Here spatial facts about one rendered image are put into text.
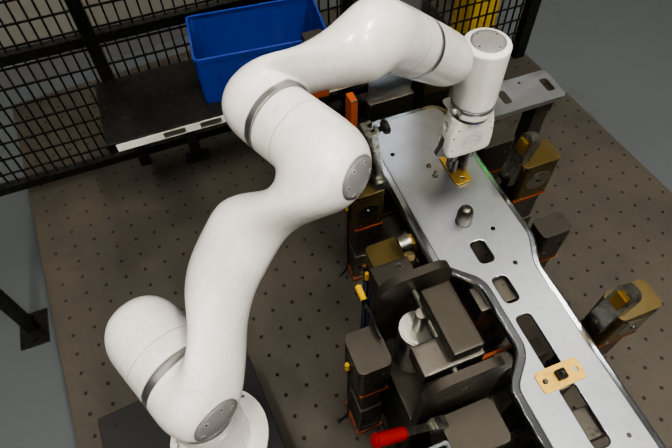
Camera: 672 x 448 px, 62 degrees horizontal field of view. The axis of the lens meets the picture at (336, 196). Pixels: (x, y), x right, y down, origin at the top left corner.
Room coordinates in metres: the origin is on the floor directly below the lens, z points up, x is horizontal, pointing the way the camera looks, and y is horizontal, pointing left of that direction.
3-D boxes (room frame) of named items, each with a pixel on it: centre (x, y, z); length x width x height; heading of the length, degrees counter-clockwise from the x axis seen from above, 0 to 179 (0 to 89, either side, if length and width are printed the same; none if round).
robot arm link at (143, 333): (0.30, 0.26, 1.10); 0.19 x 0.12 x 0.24; 43
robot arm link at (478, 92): (0.76, -0.26, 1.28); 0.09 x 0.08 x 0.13; 41
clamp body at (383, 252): (0.51, -0.08, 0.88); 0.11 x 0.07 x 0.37; 110
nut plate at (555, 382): (0.31, -0.37, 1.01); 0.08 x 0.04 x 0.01; 110
